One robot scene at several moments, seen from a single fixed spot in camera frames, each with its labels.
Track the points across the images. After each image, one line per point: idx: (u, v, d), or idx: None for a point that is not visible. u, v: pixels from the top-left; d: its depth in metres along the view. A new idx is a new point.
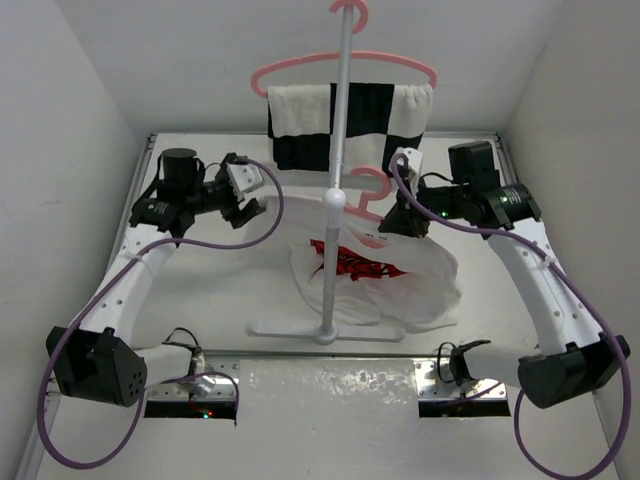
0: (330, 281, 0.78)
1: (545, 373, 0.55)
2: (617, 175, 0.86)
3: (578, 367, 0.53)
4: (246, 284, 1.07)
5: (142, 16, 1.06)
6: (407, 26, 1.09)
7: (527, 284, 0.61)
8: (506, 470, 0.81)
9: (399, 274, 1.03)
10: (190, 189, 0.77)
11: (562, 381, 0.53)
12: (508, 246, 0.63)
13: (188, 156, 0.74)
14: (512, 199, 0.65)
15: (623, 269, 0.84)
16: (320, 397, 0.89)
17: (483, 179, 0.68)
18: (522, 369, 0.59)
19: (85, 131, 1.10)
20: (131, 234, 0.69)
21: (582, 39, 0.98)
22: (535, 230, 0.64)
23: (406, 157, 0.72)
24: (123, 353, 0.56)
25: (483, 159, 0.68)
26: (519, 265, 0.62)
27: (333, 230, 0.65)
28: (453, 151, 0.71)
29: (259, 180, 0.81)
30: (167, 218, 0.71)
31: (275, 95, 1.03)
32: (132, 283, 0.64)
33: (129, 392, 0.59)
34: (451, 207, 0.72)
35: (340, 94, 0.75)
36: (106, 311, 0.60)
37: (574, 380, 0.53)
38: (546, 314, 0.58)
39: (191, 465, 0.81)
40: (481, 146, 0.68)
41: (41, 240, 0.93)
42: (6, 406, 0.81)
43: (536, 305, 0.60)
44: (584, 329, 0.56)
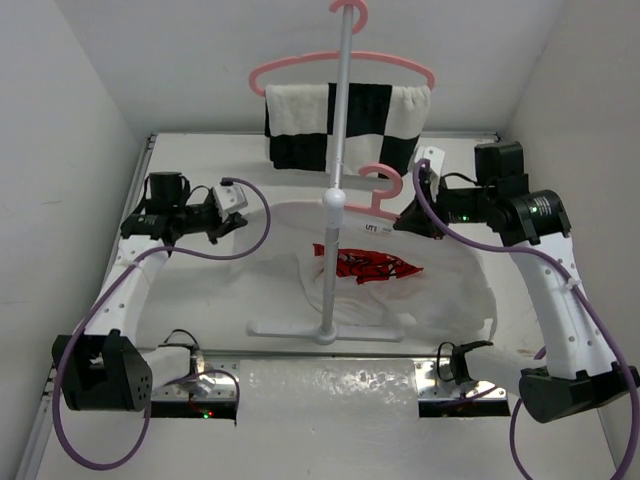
0: (330, 282, 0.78)
1: (550, 394, 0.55)
2: (617, 175, 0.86)
3: (584, 394, 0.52)
4: (247, 284, 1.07)
5: (141, 16, 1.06)
6: (408, 25, 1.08)
7: (545, 303, 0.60)
8: (506, 470, 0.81)
9: (406, 274, 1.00)
10: (177, 205, 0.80)
11: (566, 406, 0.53)
12: (530, 262, 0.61)
13: (173, 176, 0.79)
14: (542, 209, 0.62)
15: (623, 269, 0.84)
16: (320, 397, 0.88)
17: (509, 184, 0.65)
18: (525, 382, 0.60)
19: (85, 130, 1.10)
20: (124, 244, 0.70)
21: (582, 39, 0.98)
22: (561, 245, 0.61)
23: (429, 163, 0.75)
24: (131, 355, 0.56)
25: (512, 163, 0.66)
26: (539, 283, 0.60)
27: (333, 231, 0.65)
28: (481, 152, 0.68)
29: (243, 199, 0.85)
30: (159, 227, 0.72)
31: (273, 95, 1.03)
32: (132, 288, 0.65)
33: (139, 396, 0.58)
34: (472, 211, 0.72)
35: (340, 93, 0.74)
36: (109, 314, 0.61)
37: (578, 406, 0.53)
38: (560, 337, 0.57)
39: (191, 465, 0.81)
40: (511, 148, 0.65)
41: (41, 241, 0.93)
42: (6, 406, 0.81)
43: (551, 326, 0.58)
44: (598, 357, 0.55)
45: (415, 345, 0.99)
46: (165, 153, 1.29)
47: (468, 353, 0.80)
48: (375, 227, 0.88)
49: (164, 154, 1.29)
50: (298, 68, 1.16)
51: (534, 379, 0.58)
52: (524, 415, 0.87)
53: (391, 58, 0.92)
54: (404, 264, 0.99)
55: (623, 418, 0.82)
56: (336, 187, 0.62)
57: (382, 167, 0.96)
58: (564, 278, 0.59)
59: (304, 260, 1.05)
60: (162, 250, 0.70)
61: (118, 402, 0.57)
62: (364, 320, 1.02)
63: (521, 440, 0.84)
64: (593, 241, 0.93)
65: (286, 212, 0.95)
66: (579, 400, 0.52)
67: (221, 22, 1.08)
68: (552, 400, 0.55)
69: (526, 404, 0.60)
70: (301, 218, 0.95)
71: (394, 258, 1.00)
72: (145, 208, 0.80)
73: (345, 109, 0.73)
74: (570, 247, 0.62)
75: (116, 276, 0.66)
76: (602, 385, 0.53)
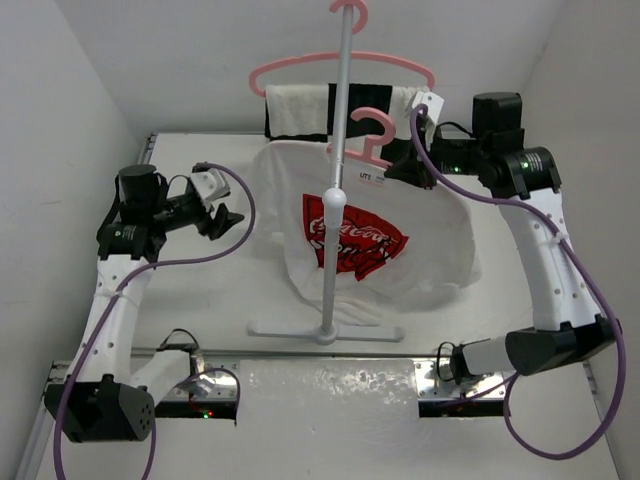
0: (330, 283, 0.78)
1: (535, 346, 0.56)
2: (615, 174, 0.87)
3: (569, 345, 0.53)
4: (246, 284, 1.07)
5: (142, 16, 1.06)
6: (407, 25, 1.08)
7: (533, 258, 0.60)
8: (507, 471, 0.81)
9: (398, 250, 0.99)
10: (155, 206, 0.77)
11: (550, 356, 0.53)
12: (520, 216, 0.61)
13: (146, 174, 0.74)
14: (533, 165, 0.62)
15: (623, 268, 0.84)
16: (320, 397, 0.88)
17: (506, 137, 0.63)
18: (510, 337, 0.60)
19: (85, 130, 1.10)
20: (105, 268, 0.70)
21: (582, 39, 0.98)
22: (551, 202, 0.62)
23: (426, 108, 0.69)
24: (127, 392, 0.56)
25: (508, 116, 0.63)
26: (529, 238, 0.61)
27: (332, 232, 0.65)
28: (478, 103, 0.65)
29: (222, 186, 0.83)
30: (139, 243, 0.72)
31: (273, 95, 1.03)
32: (119, 321, 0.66)
33: (142, 426, 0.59)
34: (465, 163, 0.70)
35: (338, 99, 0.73)
36: (99, 358, 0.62)
37: (562, 356, 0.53)
38: (547, 289, 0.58)
39: (191, 465, 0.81)
40: (510, 101, 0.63)
41: (42, 240, 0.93)
42: (6, 406, 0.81)
43: (538, 279, 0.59)
44: (581, 309, 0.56)
45: (415, 345, 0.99)
46: (165, 153, 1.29)
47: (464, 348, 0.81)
48: (368, 176, 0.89)
49: (164, 154, 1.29)
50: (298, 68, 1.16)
51: (520, 332, 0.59)
52: (524, 416, 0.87)
53: (392, 58, 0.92)
54: (393, 244, 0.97)
55: (625, 418, 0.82)
56: (337, 187, 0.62)
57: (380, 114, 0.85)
58: (552, 233, 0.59)
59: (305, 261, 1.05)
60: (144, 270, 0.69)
61: (122, 436, 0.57)
62: (364, 320, 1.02)
63: (521, 439, 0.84)
64: (592, 241, 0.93)
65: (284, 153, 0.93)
66: (563, 350, 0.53)
67: (221, 23, 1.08)
68: (537, 351, 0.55)
69: (511, 359, 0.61)
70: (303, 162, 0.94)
71: (380, 240, 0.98)
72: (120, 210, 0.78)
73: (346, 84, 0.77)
74: (558, 202, 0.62)
75: (102, 310, 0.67)
76: (585, 336, 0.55)
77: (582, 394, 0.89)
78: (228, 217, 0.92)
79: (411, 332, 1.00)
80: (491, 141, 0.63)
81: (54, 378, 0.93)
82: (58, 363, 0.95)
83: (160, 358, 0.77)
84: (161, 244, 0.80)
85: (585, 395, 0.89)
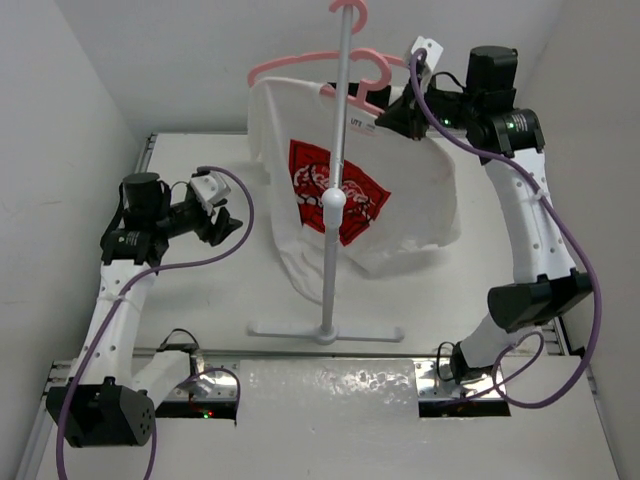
0: (330, 283, 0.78)
1: (515, 299, 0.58)
2: (615, 173, 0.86)
3: (544, 296, 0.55)
4: (246, 283, 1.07)
5: (142, 16, 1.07)
6: (407, 25, 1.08)
7: (514, 214, 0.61)
8: (507, 471, 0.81)
9: (378, 212, 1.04)
10: (158, 214, 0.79)
11: (527, 306, 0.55)
12: (503, 175, 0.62)
13: (150, 182, 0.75)
14: (519, 125, 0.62)
15: (623, 267, 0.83)
16: (320, 397, 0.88)
17: (498, 97, 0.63)
18: (492, 293, 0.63)
19: (85, 129, 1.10)
20: (108, 273, 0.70)
21: (582, 38, 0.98)
22: (534, 160, 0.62)
23: (426, 53, 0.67)
24: (127, 398, 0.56)
25: (501, 74, 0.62)
26: (511, 196, 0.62)
27: (332, 230, 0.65)
28: (474, 60, 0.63)
29: (223, 187, 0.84)
30: (142, 251, 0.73)
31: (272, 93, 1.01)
32: (121, 325, 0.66)
33: (142, 430, 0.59)
34: (455, 117, 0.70)
35: (338, 95, 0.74)
36: (101, 360, 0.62)
37: (537, 307, 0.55)
38: (525, 244, 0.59)
39: (191, 465, 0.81)
40: (506, 58, 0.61)
41: (42, 240, 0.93)
42: (6, 406, 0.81)
43: (518, 236, 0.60)
44: (558, 262, 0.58)
45: (415, 345, 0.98)
46: (165, 153, 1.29)
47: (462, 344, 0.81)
48: (359, 123, 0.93)
49: (164, 153, 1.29)
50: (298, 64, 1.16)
51: (501, 288, 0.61)
52: (524, 416, 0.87)
53: (394, 58, 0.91)
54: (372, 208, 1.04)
55: (625, 418, 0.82)
56: (337, 188, 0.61)
57: (374, 53, 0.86)
58: (533, 189, 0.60)
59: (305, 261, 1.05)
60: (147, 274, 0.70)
61: (122, 440, 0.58)
62: (364, 319, 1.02)
63: (521, 439, 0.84)
64: (592, 240, 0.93)
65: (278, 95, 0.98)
66: (538, 301, 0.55)
67: (220, 22, 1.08)
68: (515, 303, 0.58)
69: (493, 315, 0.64)
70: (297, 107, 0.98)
71: (363, 202, 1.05)
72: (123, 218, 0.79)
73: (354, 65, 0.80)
74: (541, 162, 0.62)
75: (104, 312, 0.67)
76: (560, 288, 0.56)
77: (582, 394, 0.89)
78: (229, 222, 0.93)
79: (411, 332, 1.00)
80: (483, 100, 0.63)
81: (54, 378, 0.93)
82: (58, 363, 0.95)
83: (160, 360, 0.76)
84: (164, 250, 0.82)
85: (585, 394, 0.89)
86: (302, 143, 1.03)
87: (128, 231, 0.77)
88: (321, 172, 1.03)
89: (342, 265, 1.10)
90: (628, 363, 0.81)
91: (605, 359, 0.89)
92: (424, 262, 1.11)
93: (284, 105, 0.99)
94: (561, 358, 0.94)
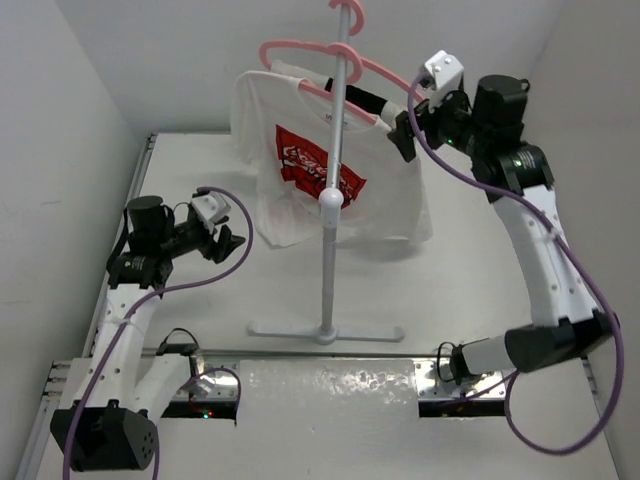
0: (330, 282, 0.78)
1: (534, 345, 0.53)
2: (615, 172, 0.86)
3: (566, 342, 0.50)
4: (246, 283, 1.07)
5: (141, 16, 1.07)
6: (406, 23, 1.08)
7: (528, 254, 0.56)
8: (507, 471, 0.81)
9: (359, 193, 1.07)
10: (162, 236, 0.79)
11: (547, 352, 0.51)
12: (514, 212, 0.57)
13: (153, 207, 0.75)
14: (526, 163, 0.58)
15: (623, 266, 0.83)
16: (320, 397, 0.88)
17: (504, 134, 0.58)
18: (511, 336, 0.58)
19: (85, 129, 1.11)
20: (113, 296, 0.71)
21: (581, 38, 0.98)
22: (545, 199, 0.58)
23: (436, 68, 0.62)
24: (131, 419, 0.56)
25: (512, 113, 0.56)
26: (523, 235, 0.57)
27: (330, 230, 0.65)
28: (480, 97, 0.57)
29: (223, 205, 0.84)
30: (147, 275, 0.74)
31: (277, 69, 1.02)
32: (126, 349, 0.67)
33: (143, 455, 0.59)
34: (455, 140, 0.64)
35: (337, 108, 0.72)
36: (106, 382, 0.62)
37: (559, 353, 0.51)
38: (542, 285, 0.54)
39: (191, 466, 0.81)
40: (518, 97, 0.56)
41: (44, 240, 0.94)
42: (6, 405, 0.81)
43: (534, 277, 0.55)
44: (580, 304, 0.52)
45: (415, 345, 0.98)
46: (165, 153, 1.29)
47: (464, 348, 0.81)
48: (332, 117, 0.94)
49: (163, 153, 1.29)
50: (300, 59, 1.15)
51: (522, 333, 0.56)
52: (524, 416, 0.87)
53: (382, 69, 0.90)
54: (350, 194, 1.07)
55: (625, 418, 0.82)
56: (334, 187, 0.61)
57: (352, 51, 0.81)
58: (546, 226, 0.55)
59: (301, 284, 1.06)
60: (152, 296, 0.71)
61: (125, 463, 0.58)
62: (364, 319, 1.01)
63: (522, 439, 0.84)
64: (593, 239, 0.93)
65: (258, 86, 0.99)
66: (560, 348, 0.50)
67: (220, 23, 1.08)
68: (536, 349, 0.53)
69: (512, 358, 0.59)
70: (279, 98, 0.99)
71: (344, 185, 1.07)
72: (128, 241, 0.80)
73: (343, 60, 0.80)
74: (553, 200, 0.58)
75: (110, 336, 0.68)
76: (584, 333, 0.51)
77: (582, 394, 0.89)
78: (232, 240, 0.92)
79: (411, 331, 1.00)
80: (489, 136, 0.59)
81: (54, 378, 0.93)
82: (58, 363, 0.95)
83: (160, 369, 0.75)
84: (169, 271, 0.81)
85: (586, 395, 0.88)
86: (287, 129, 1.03)
87: (134, 255, 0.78)
88: (306, 154, 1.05)
89: (342, 266, 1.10)
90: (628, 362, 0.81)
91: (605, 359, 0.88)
92: (424, 262, 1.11)
93: (267, 95, 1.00)
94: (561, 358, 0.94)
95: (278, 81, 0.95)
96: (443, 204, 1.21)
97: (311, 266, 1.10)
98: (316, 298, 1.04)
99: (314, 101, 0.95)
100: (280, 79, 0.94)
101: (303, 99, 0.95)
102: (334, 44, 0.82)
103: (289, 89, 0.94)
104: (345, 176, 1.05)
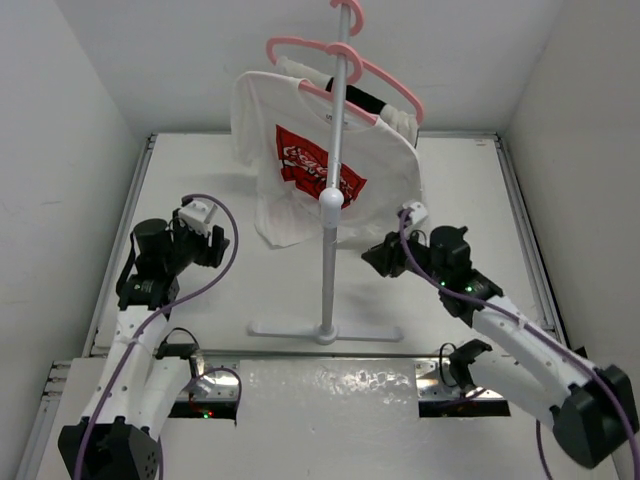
0: (330, 283, 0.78)
1: (573, 427, 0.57)
2: (615, 174, 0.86)
3: (593, 408, 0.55)
4: (247, 283, 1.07)
5: (141, 17, 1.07)
6: (406, 23, 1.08)
7: (515, 348, 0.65)
8: (507, 471, 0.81)
9: (359, 191, 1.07)
10: (168, 260, 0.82)
11: (588, 438, 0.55)
12: (485, 321, 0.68)
13: (160, 232, 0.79)
14: (477, 287, 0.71)
15: (623, 267, 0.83)
16: (320, 397, 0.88)
17: (458, 272, 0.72)
18: (562, 435, 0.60)
19: (85, 130, 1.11)
20: (123, 318, 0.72)
21: (581, 39, 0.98)
22: (508, 302, 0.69)
23: (410, 210, 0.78)
24: (136, 436, 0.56)
25: (461, 258, 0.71)
26: (501, 336, 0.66)
27: (329, 231, 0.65)
28: (435, 246, 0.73)
29: (211, 205, 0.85)
30: (155, 297, 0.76)
31: (280, 68, 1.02)
32: (135, 367, 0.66)
33: (146, 474, 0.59)
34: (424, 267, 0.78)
35: (338, 114, 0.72)
36: (113, 398, 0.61)
37: (595, 424, 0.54)
38: (540, 365, 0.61)
39: (191, 465, 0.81)
40: (461, 246, 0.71)
41: (44, 240, 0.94)
42: (6, 405, 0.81)
43: (532, 365, 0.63)
44: (578, 368, 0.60)
45: (415, 345, 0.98)
46: (165, 153, 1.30)
47: (470, 363, 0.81)
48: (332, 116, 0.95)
49: (163, 154, 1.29)
50: (300, 59, 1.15)
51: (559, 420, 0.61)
52: (524, 416, 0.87)
53: (377, 71, 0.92)
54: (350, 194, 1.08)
55: None
56: (334, 188, 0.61)
57: (351, 51, 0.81)
58: (509, 318, 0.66)
59: (302, 283, 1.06)
60: (159, 314, 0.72)
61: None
62: (363, 319, 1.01)
63: (522, 439, 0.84)
64: (593, 240, 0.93)
65: (259, 86, 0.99)
66: (601, 434, 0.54)
67: (219, 23, 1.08)
68: (579, 431, 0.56)
69: (575, 455, 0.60)
70: (279, 99, 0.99)
71: (344, 185, 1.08)
72: (135, 266, 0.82)
73: (343, 60, 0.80)
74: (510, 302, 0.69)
75: (119, 355, 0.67)
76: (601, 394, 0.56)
77: None
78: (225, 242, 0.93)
79: (411, 331, 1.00)
80: (449, 273, 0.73)
81: (54, 378, 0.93)
82: (58, 363, 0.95)
83: (160, 378, 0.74)
84: (173, 288, 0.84)
85: None
86: (288, 130, 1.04)
87: (142, 279, 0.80)
88: (306, 154, 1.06)
89: (342, 265, 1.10)
90: (628, 363, 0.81)
91: (605, 359, 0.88)
92: None
93: (268, 97, 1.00)
94: None
95: (280, 82, 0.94)
96: (443, 204, 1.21)
97: (311, 266, 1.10)
98: (316, 298, 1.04)
99: (313, 102, 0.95)
100: (281, 79, 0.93)
101: (303, 99, 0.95)
102: (334, 44, 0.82)
103: (289, 89, 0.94)
104: (345, 176, 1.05)
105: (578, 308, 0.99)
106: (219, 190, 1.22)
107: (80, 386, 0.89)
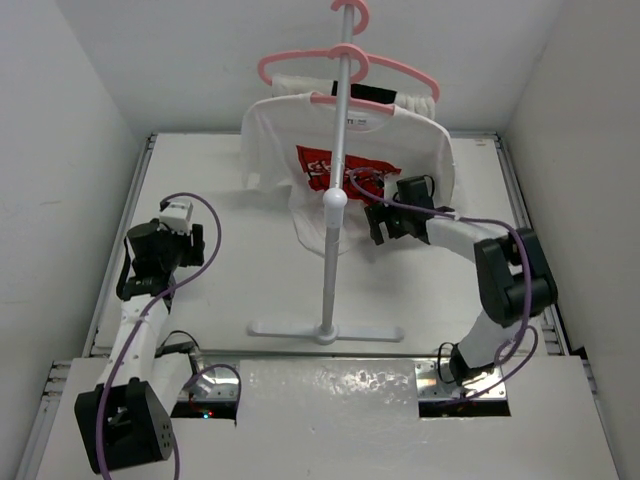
0: (330, 281, 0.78)
1: (486, 286, 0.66)
2: (615, 174, 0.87)
3: (494, 258, 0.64)
4: (247, 283, 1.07)
5: (141, 16, 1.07)
6: (407, 23, 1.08)
7: (451, 234, 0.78)
8: (506, 470, 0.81)
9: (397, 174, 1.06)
10: (164, 259, 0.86)
11: (497, 284, 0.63)
12: (436, 226, 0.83)
13: (152, 231, 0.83)
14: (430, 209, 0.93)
15: (623, 266, 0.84)
16: (320, 398, 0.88)
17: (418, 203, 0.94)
18: (486, 304, 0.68)
19: (85, 129, 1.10)
20: (131, 303, 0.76)
21: (580, 40, 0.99)
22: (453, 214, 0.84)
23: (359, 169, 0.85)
24: (151, 396, 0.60)
25: (416, 191, 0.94)
26: (444, 232, 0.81)
27: (333, 231, 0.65)
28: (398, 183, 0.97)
29: (187, 204, 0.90)
30: (157, 286, 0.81)
31: (278, 86, 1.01)
32: (143, 343, 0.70)
33: (164, 443, 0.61)
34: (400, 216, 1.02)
35: (340, 113, 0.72)
36: (126, 366, 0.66)
37: (498, 271, 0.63)
38: (464, 237, 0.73)
39: (191, 465, 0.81)
40: (417, 181, 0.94)
41: (45, 240, 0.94)
42: (6, 406, 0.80)
43: (463, 243, 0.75)
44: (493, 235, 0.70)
45: (415, 344, 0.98)
46: (165, 154, 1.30)
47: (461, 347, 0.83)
48: (351, 120, 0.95)
49: (164, 154, 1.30)
50: None
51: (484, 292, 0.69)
52: (524, 416, 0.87)
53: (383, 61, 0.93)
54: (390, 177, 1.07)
55: (624, 418, 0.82)
56: (337, 187, 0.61)
57: (355, 48, 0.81)
58: (446, 218, 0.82)
59: (302, 283, 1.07)
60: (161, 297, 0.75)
61: (146, 454, 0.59)
62: (363, 319, 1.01)
63: (522, 439, 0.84)
64: (593, 240, 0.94)
65: (270, 114, 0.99)
66: (506, 281, 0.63)
67: (220, 23, 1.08)
68: (489, 285, 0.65)
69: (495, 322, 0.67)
70: (294, 120, 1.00)
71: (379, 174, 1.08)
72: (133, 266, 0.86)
73: (346, 61, 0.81)
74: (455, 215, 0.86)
75: (127, 333, 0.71)
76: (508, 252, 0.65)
77: (582, 394, 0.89)
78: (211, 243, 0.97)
79: (412, 331, 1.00)
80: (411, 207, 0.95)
81: (54, 378, 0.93)
82: (58, 363, 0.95)
83: (166, 370, 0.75)
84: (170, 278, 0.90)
85: (585, 395, 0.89)
86: (309, 147, 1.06)
87: (142, 277, 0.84)
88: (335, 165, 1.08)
89: (343, 265, 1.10)
90: (628, 363, 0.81)
91: (604, 359, 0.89)
92: (422, 261, 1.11)
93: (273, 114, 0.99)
94: (560, 358, 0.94)
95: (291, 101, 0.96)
96: None
97: (312, 265, 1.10)
98: (317, 298, 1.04)
99: (326, 113, 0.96)
100: (290, 99, 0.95)
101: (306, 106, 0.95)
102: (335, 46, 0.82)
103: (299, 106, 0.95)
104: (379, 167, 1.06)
105: (578, 307, 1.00)
106: (220, 190, 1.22)
107: (80, 385, 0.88)
